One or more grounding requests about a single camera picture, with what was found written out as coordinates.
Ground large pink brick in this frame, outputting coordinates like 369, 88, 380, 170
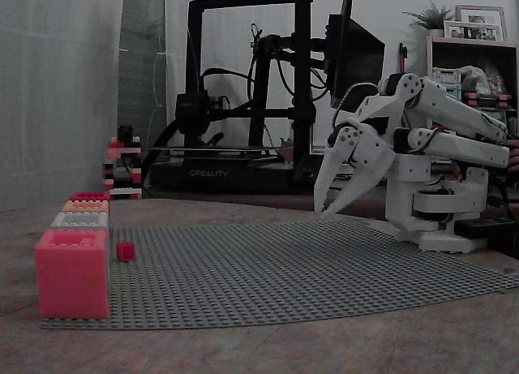
34, 228, 111, 320

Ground white curtain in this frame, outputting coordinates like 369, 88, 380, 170
0, 0, 125, 213

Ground grey brick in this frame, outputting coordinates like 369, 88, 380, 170
50, 211, 110, 230

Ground black Creality 3D printer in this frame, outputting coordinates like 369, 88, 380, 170
148, 0, 337, 196

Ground black computer monitor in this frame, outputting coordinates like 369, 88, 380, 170
326, 0, 386, 110

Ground small white photo frame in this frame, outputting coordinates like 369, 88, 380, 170
443, 19, 504, 41

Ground orange brick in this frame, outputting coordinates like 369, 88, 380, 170
61, 200, 110, 213

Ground black and orange case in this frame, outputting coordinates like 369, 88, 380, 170
464, 92, 513, 108

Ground small red brick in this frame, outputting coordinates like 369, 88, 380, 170
116, 241, 136, 264

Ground grey studded baseplate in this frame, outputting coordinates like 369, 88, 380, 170
40, 215, 519, 330

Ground black power strip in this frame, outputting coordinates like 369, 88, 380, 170
453, 217, 516, 242

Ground crumpled plastic bag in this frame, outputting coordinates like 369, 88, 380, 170
456, 65, 495, 93

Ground wooden shelf unit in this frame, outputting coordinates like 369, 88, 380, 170
425, 35, 519, 127

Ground clear storage crate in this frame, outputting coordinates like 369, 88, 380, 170
431, 67, 461, 87

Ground large white photo frame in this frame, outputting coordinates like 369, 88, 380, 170
454, 4, 508, 42

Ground red white black brick tower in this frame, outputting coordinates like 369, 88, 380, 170
102, 125, 143, 200

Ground potted green plant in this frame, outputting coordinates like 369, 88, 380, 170
403, 0, 455, 37

